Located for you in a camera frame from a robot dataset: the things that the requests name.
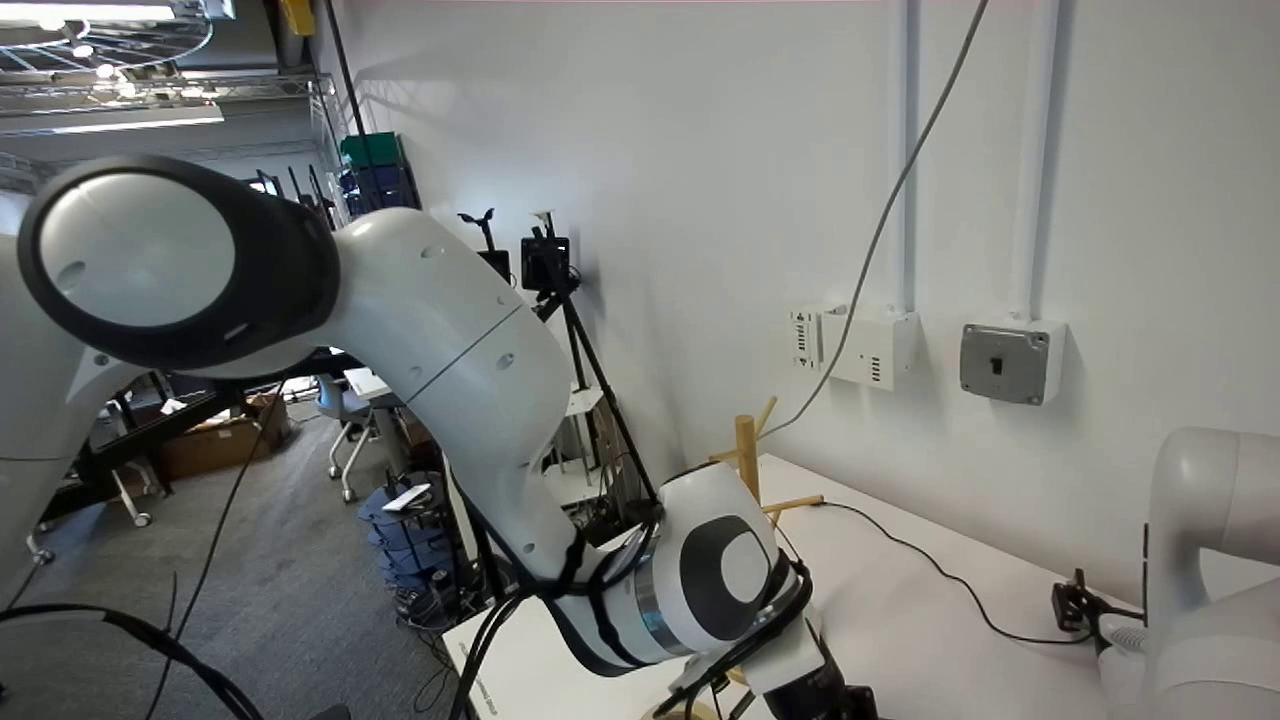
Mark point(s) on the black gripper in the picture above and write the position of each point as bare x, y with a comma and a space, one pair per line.
858, 706

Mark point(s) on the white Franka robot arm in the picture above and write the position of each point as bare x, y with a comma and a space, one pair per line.
441, 344

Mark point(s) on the white blue-trimmed robot arm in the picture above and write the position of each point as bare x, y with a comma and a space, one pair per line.
1215, 494

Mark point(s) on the wooden peg tree holder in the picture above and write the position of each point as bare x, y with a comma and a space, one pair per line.
751, 462

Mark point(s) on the small black end tool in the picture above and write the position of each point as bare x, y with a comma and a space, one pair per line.
1078, 608

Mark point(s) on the blue crate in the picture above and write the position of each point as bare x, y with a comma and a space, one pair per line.
406, 546

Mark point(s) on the black device on stand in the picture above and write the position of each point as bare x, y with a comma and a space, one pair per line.
488, 268

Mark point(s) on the white office chair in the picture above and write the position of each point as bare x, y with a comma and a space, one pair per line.
353, 412

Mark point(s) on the brown cardboard box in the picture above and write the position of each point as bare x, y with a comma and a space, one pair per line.
223, 444

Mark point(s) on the green topped storage box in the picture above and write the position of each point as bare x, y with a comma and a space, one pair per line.
368, 144

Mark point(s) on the yellow hanging object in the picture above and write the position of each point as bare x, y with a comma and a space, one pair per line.
298, 18

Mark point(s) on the metal overhead rack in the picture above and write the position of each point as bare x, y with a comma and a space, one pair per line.
134, 112

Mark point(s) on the large white wall box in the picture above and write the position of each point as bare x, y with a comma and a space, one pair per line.
882, 348

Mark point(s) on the small labelled white wall box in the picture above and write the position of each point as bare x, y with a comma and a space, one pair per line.
809, 342

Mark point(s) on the grey wall junction box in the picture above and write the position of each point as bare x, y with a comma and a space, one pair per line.
1010, 361

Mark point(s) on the white wall conduit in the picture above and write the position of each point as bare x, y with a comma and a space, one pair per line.
1051, 160
913, 255

